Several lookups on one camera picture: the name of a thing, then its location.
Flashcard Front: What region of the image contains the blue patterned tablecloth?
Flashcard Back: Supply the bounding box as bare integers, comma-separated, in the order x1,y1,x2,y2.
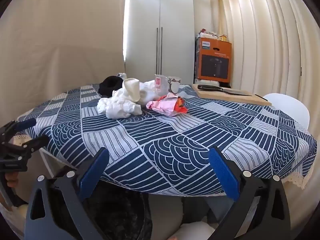
16,84,318,197

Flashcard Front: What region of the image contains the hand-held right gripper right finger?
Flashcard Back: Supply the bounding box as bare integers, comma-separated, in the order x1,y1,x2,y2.
209,145,292,240

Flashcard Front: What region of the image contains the black-handled kitchen knife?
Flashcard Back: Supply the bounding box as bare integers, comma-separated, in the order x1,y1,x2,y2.
197,84,253,97

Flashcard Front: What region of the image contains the wooden cutting board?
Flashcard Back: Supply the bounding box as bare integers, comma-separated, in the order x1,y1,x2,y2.
192,84,272,106

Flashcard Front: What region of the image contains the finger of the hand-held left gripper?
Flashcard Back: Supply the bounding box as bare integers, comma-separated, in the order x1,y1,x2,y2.
0,118,37,143
0,135,50,158

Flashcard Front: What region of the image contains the orange cardboard box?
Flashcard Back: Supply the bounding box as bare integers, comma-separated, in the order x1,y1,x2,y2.
195,37,232,83

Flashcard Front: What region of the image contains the cream curtain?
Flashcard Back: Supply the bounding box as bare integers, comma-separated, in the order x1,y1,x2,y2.
210,0,320,155

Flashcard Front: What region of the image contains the white crushed paper cup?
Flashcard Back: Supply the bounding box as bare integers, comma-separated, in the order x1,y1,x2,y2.
122,78,141,103

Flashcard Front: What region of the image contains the person's left hand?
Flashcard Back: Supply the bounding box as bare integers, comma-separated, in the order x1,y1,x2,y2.
4,172,20,188

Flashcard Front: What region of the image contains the black trash bag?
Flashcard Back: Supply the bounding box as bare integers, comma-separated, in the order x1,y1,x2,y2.
82,180,153,240

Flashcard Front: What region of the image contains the black cloth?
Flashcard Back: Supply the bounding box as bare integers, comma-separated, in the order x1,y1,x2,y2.
98,76,125,98

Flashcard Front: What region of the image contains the white cushion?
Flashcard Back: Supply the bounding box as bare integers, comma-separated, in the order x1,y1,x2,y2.
179,221,218,240

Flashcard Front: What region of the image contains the white tissue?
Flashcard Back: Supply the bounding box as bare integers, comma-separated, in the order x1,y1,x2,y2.
97,89,143,120

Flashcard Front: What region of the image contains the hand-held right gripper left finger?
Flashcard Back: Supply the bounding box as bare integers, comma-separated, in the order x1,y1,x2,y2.
24,147,110,240

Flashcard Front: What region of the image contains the pile of assorted packets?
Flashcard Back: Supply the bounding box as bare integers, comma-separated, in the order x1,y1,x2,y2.
199,28,228,42

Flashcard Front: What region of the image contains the white chair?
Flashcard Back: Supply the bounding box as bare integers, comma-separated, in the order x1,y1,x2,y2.
262,93,310,130

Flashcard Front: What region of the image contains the white mug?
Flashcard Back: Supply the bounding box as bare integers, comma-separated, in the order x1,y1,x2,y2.
168,76,181,94

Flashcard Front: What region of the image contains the white wardrobe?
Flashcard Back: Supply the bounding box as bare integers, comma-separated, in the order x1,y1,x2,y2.
124,0,195,87

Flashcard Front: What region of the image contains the colourful snack wrapper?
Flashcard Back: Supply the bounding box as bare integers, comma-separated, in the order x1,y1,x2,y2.
174,96,188,114

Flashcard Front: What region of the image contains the pink wrapper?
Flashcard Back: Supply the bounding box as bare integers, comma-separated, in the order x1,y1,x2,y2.
146,92,179,117

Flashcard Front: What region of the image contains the glass measuring cup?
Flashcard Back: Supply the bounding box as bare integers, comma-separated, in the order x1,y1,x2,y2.
154,74,170,97

